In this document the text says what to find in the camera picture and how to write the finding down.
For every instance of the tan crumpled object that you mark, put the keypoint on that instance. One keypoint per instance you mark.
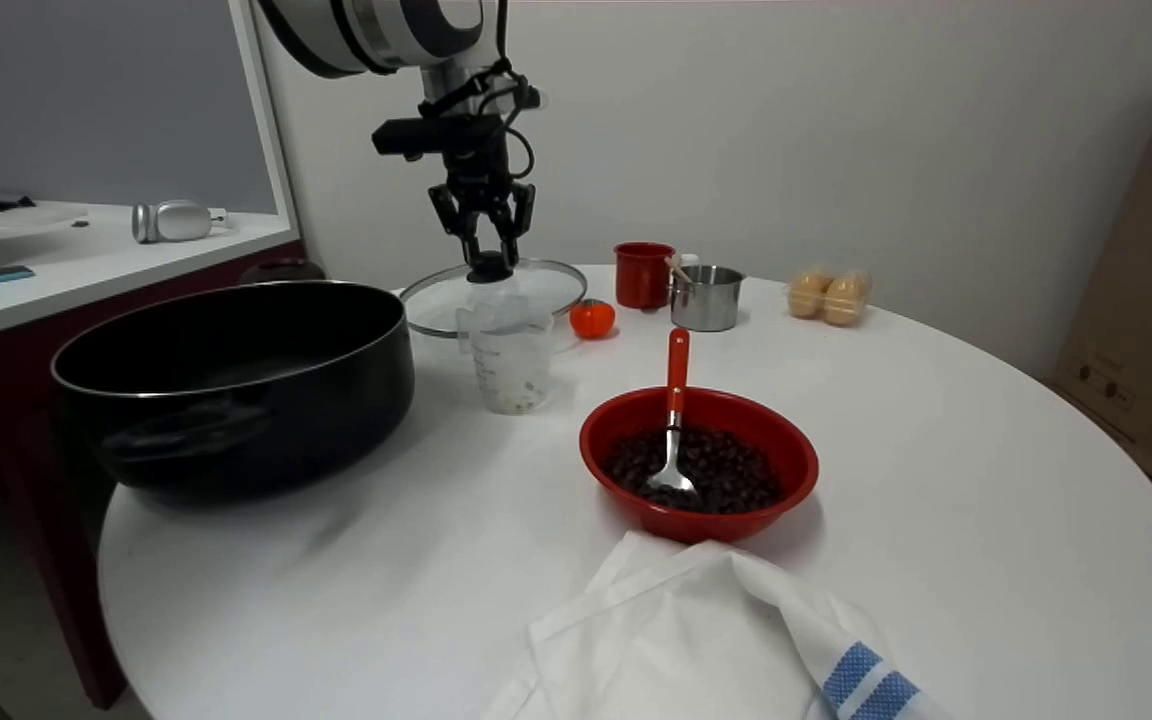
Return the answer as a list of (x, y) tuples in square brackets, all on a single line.
[(809, 294)]

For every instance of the black cooking pot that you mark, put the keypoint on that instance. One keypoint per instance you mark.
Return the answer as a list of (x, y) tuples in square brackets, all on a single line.
[(231, 385)]

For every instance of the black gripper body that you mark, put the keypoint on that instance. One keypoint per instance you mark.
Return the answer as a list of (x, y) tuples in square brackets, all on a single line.
[(481, 167)]

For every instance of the white cloth blue stripes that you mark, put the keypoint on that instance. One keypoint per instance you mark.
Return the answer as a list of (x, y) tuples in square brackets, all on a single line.
[(680, 642)]

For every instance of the stainless steel cup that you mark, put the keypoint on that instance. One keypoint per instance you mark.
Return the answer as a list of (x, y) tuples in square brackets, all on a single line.
[(707, 300)]

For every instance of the red bowl of beans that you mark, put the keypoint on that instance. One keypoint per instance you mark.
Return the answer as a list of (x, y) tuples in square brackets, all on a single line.
[(631, 440)]

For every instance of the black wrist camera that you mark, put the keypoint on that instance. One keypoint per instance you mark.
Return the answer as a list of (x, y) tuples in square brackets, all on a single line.
[(403, 137)]

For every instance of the brown cardboard box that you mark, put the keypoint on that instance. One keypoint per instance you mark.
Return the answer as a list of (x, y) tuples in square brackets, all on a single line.
[(1148, 306)]

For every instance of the glass lid black knob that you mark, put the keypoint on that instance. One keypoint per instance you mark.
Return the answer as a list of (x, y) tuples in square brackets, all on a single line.
[(437, 300)]

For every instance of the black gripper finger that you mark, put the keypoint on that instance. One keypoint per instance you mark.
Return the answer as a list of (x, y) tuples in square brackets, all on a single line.
[(516, 226), (459, 226)]

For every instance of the red mug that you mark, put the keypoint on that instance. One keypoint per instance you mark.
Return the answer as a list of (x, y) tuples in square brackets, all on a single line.
[(643, 279)]

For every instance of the silver cylindrical object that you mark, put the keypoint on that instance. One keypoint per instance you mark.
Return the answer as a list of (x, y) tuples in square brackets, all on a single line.
[(178, 220)]

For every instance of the orange toy tomato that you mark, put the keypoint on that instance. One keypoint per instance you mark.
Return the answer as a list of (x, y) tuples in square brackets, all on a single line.
[(594, 323)]

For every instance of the clear plastic measuring cup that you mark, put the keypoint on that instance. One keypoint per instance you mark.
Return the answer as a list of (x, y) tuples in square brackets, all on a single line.
[(512, 365)]

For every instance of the white desk dark red sides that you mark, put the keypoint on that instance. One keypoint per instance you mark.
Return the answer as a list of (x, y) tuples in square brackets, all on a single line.
[(41, 265)]

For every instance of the beige egg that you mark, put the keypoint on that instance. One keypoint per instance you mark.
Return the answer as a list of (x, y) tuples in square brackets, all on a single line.
[(850, 300)]

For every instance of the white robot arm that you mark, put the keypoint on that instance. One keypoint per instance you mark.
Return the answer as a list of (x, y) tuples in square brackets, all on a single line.
[(363, 24)]

